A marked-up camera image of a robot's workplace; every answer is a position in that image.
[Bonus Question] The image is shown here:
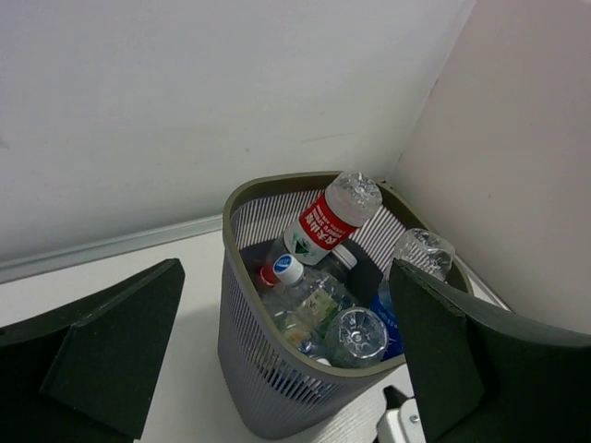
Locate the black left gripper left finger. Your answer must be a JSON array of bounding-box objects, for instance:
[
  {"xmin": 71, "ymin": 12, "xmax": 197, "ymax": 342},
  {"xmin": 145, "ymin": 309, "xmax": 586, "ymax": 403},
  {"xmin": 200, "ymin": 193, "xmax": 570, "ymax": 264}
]
[{"xmin": 1, "ymin": 258, "xmax": 186, "ymax": 442}]

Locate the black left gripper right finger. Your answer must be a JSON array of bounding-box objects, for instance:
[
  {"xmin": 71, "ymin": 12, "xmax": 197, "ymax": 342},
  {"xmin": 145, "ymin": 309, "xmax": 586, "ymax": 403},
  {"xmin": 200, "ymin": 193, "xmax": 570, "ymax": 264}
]
[{"xmin": 390, "ymin": 260, "xmax": 590, "ymax": 442}]

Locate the pineapple juice bottle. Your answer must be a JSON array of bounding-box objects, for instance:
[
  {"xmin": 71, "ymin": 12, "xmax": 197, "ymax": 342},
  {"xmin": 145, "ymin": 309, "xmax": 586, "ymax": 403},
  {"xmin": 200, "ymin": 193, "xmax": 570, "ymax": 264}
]
[{"xmin": 271, "ymin": 244, "xmax": 359, "ymax": 342}]

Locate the clear crushed bottle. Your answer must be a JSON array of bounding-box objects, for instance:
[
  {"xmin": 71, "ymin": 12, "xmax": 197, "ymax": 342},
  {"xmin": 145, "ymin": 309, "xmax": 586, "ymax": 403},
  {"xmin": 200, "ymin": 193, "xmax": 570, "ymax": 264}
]
[{"xmin": 325, "ymin": 306, "xmax": 389, "ymax": 368}]

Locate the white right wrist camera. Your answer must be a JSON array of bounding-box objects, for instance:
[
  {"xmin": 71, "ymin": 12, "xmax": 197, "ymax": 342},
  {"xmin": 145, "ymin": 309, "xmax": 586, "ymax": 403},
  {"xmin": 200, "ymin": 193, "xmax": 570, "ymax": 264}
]
[{"xmin": 373, "ymin": 386, "xmax": 427, "ymax": 443}]

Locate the blue label water bottle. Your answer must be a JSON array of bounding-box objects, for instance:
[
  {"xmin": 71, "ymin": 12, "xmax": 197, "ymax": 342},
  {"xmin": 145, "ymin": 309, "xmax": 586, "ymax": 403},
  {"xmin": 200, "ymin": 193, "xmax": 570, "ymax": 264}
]
[{"xmin": 296, "ymin": 337, "xmax": 325, "ymax": 359}]

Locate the clear bottle blue cap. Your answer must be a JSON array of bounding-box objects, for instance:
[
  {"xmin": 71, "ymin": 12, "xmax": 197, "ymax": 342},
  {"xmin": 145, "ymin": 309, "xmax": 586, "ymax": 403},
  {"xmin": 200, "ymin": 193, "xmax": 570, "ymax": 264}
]
[{"xmin": 271, "ymin": 253, "xmax": 361, "ymax": 324}]

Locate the red label water bottle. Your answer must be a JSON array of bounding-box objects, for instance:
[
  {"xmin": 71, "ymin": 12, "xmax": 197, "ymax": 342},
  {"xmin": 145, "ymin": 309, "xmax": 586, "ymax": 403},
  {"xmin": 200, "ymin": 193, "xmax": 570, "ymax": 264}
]
[{"xmin": 257, "ymin": 172, "xmax": 382, "ymax": 288}]

